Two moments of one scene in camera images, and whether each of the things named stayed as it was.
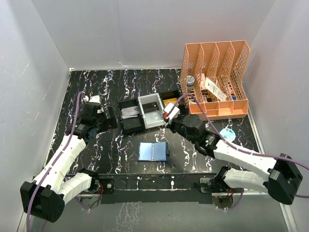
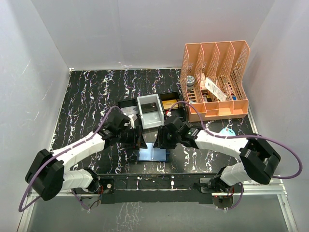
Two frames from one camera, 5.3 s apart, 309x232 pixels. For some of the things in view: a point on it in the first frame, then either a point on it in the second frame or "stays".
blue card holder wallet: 152,152 stays
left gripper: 112,124 → 139,142
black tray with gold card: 169,96 stays
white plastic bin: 152,109 stays
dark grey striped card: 150,107 stays
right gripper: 171,121 → 161,142
